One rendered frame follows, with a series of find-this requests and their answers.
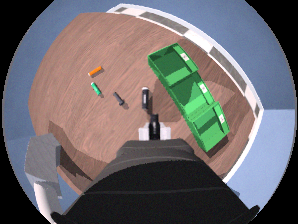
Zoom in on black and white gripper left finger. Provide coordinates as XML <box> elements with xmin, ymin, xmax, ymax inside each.
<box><xmin>139</xmin><ymin>123</ymin><xmax>151</xmax><ymax>140</ymax></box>

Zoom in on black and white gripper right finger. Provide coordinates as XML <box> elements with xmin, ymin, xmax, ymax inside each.
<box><xmin>158</xmin><ymin>122</ymin><xmax>171</xmax><ymax>140</ymax></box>

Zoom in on green open-top bin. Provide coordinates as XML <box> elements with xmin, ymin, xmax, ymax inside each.
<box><xmin>147</xmin><ymin>43</ymin><xmax>230</xmax><ymax>152</ymax></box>

